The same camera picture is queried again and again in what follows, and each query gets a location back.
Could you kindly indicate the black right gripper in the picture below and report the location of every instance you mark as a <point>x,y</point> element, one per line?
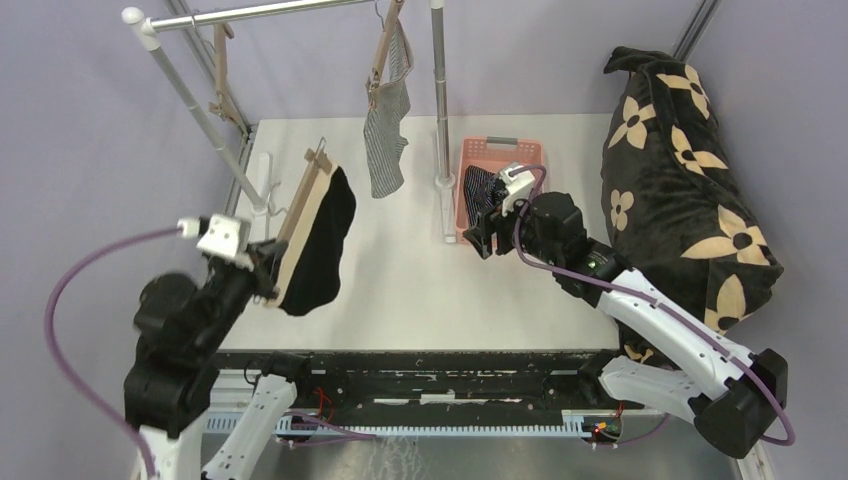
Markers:
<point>499,222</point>

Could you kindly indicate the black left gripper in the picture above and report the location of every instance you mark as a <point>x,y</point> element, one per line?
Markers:
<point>266,257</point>

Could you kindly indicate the navy striped underwear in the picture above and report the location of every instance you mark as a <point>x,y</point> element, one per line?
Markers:
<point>483,190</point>

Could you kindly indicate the black underwear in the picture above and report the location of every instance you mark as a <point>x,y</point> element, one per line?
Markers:
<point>316,281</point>

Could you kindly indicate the wooden clip hanger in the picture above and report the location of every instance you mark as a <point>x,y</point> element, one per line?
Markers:
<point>298,223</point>
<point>223,106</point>
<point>388,22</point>

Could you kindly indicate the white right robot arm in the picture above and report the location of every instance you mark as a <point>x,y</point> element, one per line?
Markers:
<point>733,397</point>

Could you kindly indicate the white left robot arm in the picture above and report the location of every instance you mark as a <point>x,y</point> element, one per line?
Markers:
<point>167,392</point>

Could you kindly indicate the pink plastic basket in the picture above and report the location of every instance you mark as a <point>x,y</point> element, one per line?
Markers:
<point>491,154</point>

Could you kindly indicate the grey striped boxer shorts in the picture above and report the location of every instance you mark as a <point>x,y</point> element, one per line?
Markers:
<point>383,140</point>

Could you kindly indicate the silver clothes rack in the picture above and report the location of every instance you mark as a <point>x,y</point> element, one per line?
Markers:
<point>146,29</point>

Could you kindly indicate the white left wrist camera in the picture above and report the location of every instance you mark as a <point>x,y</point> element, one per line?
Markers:
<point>219,235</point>

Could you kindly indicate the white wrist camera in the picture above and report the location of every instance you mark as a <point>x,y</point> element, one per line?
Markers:
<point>519,182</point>
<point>219,235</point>

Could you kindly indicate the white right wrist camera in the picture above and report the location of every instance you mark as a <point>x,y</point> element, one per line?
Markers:
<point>519,182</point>

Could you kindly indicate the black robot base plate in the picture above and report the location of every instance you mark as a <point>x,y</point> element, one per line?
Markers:
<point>448,388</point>

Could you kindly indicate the aluminium frame rail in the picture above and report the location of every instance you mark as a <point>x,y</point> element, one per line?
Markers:
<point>695,27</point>

